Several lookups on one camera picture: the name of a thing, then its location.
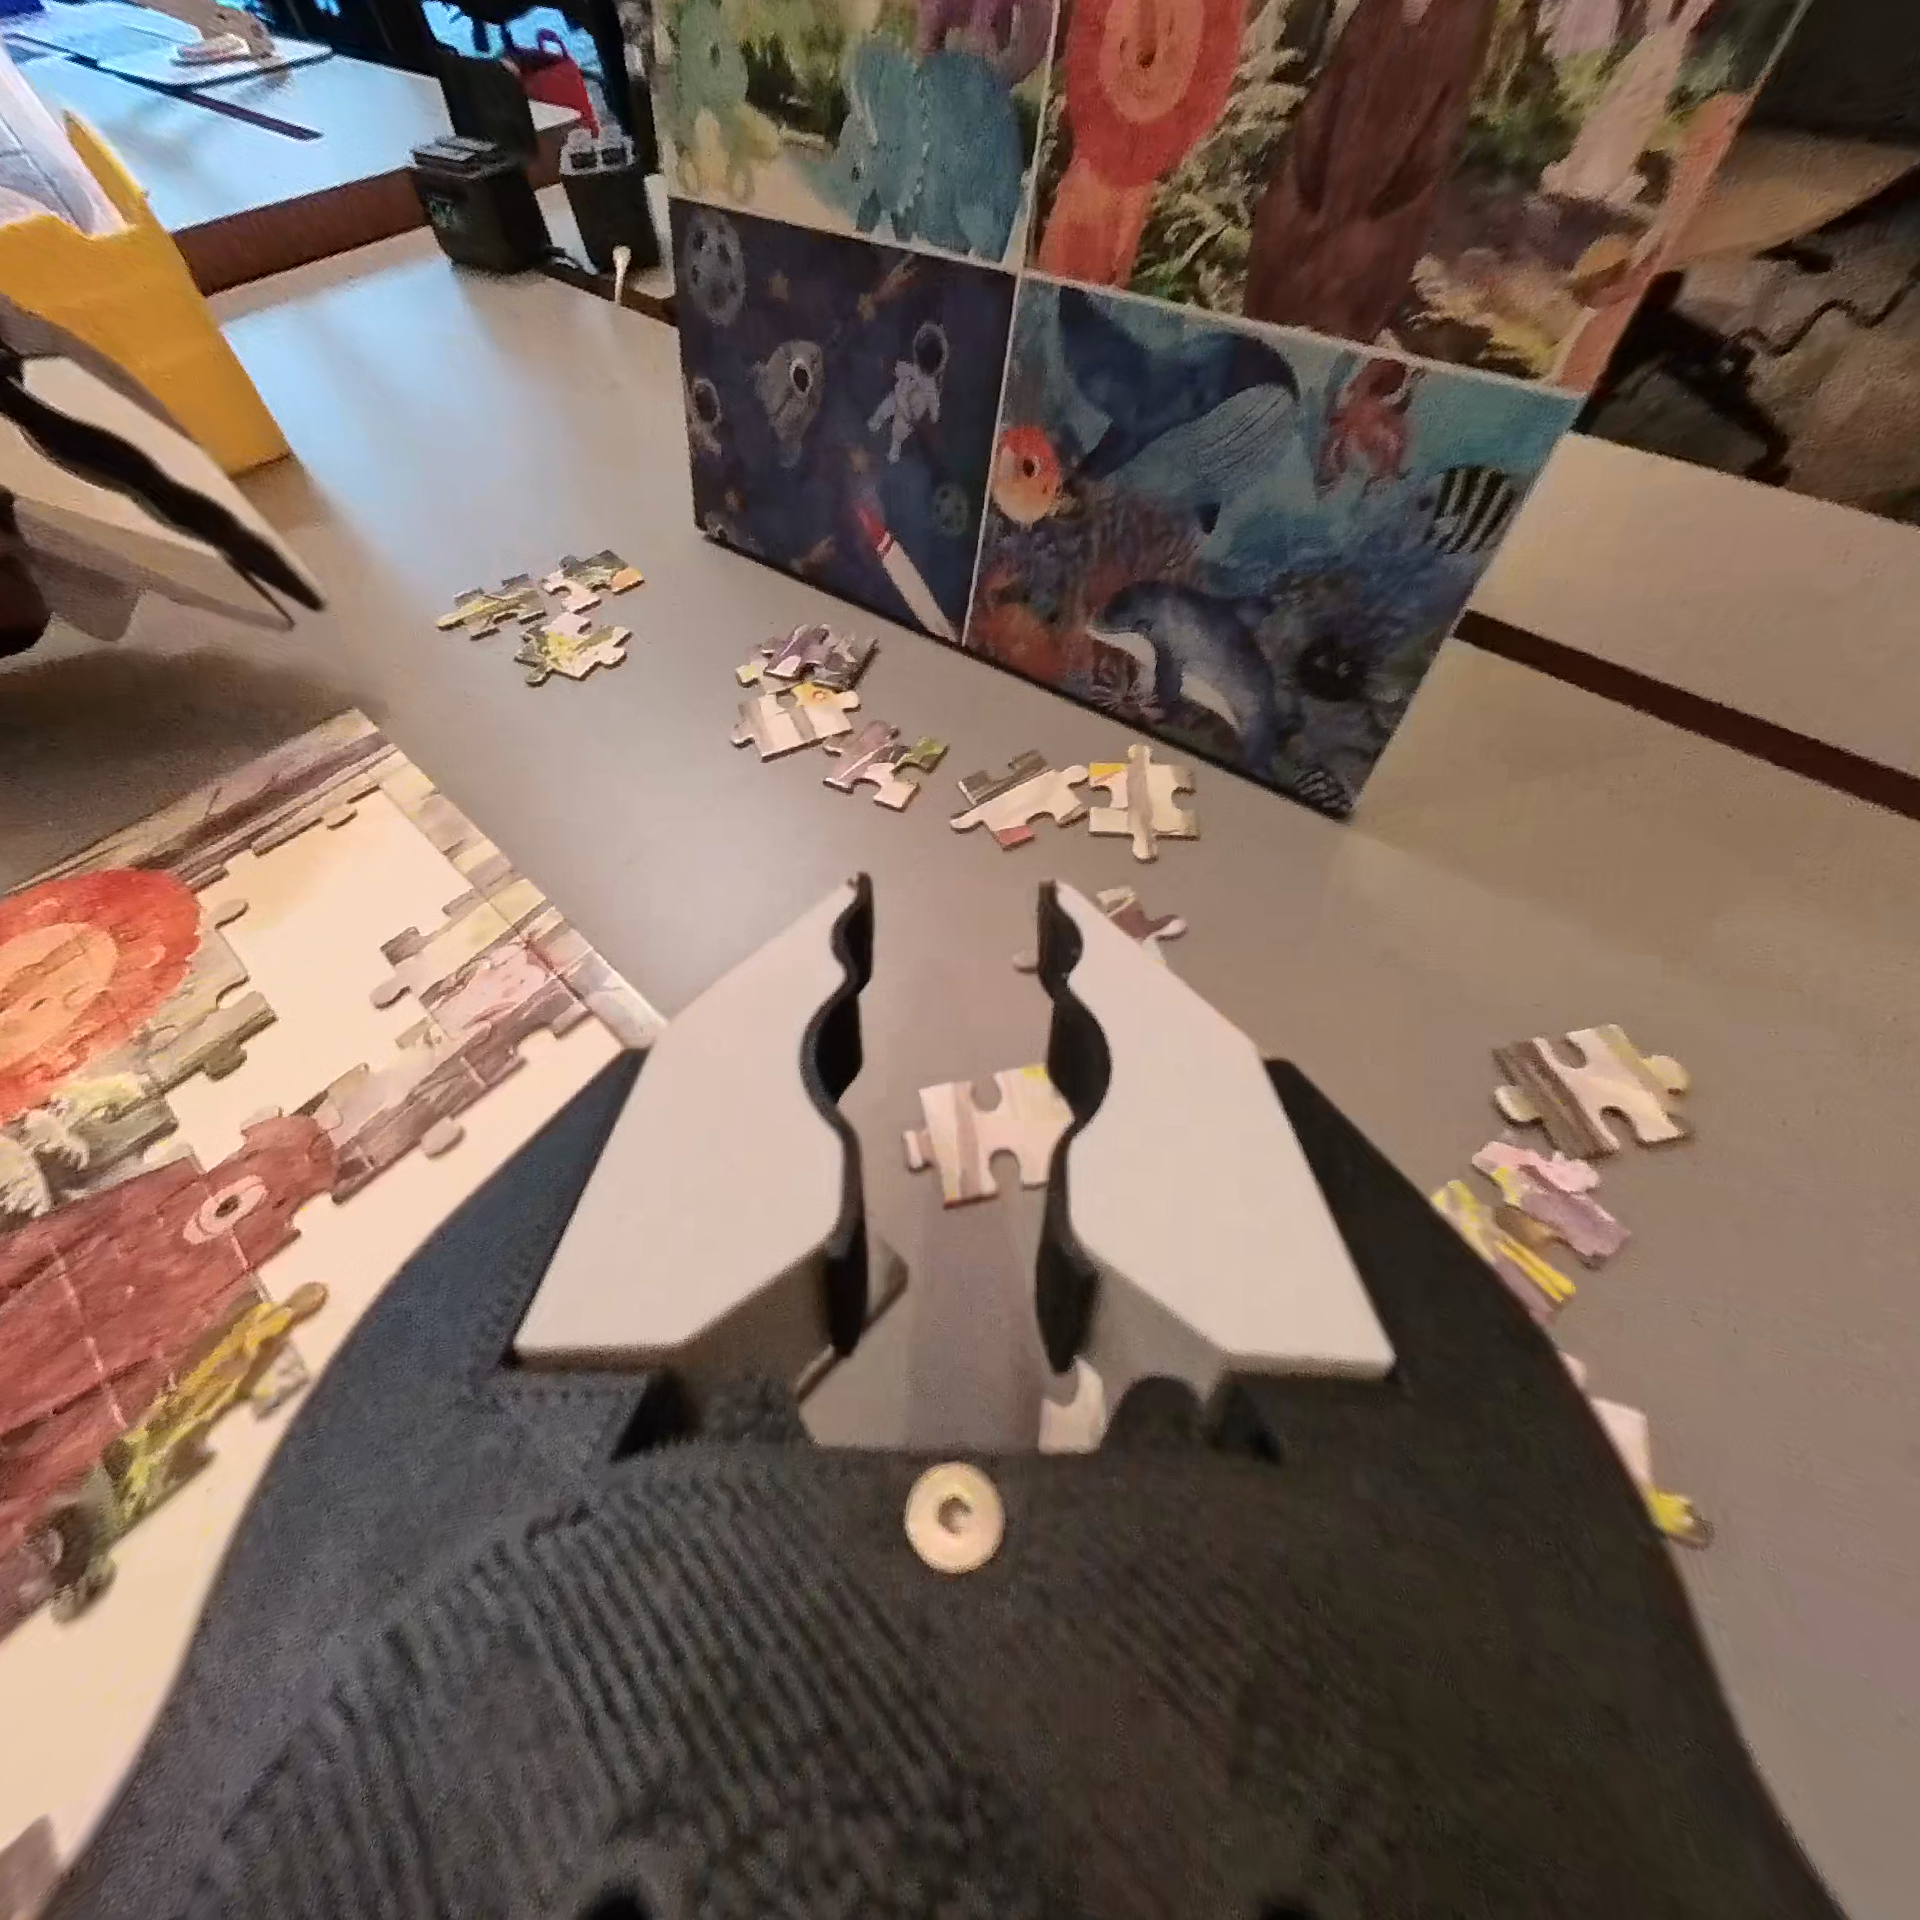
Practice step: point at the jigsaw puzzle board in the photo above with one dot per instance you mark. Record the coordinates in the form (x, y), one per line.
(376, 855)

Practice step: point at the scattered loose puzzle pieces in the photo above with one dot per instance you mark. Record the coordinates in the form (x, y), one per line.
(1589, 1090)

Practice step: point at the yellow cardboard box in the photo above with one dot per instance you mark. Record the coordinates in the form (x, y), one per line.
(150, 330)

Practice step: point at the illustrated puzzle box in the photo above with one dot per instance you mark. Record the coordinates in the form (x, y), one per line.
(1200, 494)

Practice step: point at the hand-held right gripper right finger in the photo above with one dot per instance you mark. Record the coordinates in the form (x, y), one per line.
(1231, 1214)

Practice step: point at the green yellow puzzle piece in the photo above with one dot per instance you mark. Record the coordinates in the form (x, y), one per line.
(492, 609)

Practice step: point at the white striped puzzle piece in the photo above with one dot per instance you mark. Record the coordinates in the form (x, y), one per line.
(983, 1133)

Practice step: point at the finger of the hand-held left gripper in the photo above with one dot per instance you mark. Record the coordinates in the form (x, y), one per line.
(91, 541)
(136, 435)

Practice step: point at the black battery charger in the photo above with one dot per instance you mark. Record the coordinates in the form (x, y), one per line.
(481, 203)

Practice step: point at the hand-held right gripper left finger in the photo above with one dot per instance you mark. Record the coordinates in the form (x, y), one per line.
(691, 1202)

